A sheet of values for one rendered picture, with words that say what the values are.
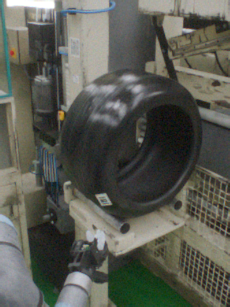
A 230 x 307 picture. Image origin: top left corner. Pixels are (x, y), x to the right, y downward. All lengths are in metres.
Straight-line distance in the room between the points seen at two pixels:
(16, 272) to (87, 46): 1.01
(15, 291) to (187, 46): 1.20
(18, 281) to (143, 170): 1.07
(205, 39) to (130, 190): 0.70
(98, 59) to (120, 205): 0.60
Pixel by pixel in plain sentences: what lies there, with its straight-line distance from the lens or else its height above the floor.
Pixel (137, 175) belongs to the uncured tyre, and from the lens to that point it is 1.69.
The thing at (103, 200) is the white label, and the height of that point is 1.05.
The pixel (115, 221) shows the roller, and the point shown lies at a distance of 1.44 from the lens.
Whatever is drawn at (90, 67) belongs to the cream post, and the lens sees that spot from 1.54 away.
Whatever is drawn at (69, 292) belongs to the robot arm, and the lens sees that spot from 1.03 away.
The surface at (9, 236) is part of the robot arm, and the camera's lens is 0.81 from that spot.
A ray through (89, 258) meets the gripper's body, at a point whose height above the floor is 1.01.
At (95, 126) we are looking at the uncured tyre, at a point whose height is 1.31.
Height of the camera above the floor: 1.73
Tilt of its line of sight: 23 degrees down
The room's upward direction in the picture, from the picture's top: straight up
